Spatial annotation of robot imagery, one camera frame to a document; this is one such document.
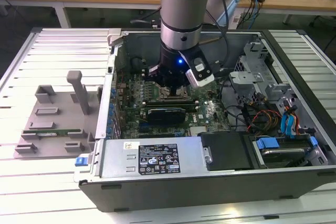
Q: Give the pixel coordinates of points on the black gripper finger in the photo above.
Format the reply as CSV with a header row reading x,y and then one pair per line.
x,y
155,73

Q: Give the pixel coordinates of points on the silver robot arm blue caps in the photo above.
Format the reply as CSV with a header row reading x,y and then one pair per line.
x,y
181,11

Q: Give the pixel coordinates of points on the CPU socket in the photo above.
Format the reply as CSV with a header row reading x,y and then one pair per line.
x,y
158,98

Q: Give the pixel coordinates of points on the black internal speaker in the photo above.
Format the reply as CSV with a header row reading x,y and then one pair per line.
x,y
136,64

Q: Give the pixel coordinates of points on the black RAM slot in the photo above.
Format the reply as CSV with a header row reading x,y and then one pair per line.
x,y
170,101
170,106

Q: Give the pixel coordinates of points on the black graphics card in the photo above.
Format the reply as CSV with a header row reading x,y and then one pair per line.
x,y
165,115

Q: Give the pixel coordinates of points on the blue card retention clip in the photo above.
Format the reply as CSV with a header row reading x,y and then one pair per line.
x,y
108,131
112,107
113,93
109,123
110,115

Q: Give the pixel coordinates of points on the green motherboard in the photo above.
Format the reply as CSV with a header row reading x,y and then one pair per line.
x,y
207,100

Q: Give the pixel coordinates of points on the silver chipset heatsink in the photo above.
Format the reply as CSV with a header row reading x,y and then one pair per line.
x,y
198,129

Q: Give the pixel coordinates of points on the metal disk bay cage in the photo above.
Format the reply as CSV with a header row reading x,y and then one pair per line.
x,y
245,78

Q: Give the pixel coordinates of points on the silver power supply unit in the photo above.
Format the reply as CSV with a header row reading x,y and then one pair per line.
x,y
113,155

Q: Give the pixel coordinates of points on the grey parts rack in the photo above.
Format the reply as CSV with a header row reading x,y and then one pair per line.
x,y
60,119

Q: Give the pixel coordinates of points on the black plastic shroud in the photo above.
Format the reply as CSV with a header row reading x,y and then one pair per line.
x,y
228,153

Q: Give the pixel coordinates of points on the green RAM stick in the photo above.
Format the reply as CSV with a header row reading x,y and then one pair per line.
x,y
65,131

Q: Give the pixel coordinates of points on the blue case latch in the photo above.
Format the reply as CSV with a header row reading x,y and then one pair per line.
x,y
80,161

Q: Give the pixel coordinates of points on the hard disk in blue carrier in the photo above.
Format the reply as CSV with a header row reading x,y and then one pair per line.
x,y
267,142

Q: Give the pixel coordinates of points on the black open PC case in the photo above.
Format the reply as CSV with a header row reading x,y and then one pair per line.
x,y
183,195

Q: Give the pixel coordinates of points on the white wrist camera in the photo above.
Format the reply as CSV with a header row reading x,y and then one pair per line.
x,y
202,79

